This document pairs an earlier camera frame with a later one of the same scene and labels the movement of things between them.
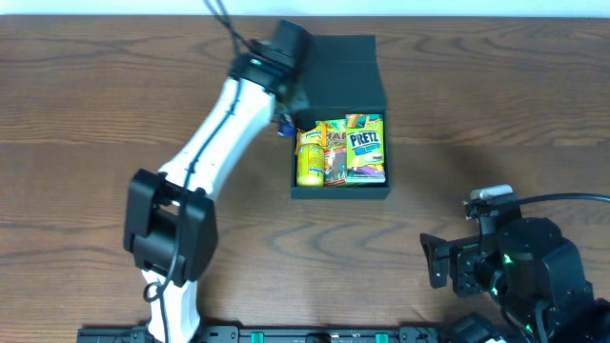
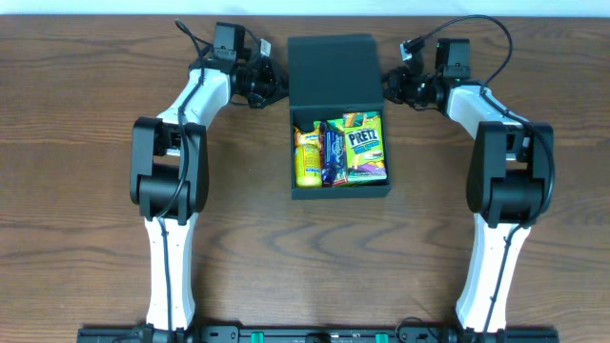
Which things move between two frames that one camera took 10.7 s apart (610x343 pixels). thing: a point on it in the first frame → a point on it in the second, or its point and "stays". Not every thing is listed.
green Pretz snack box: (365, 149) stays
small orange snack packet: (315, 135) stays
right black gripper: (441, 260) → (402, 86)
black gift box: (342, 79) stays
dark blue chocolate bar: (287, 126) → (333, 154)
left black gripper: (295, 102) → (266, 83)
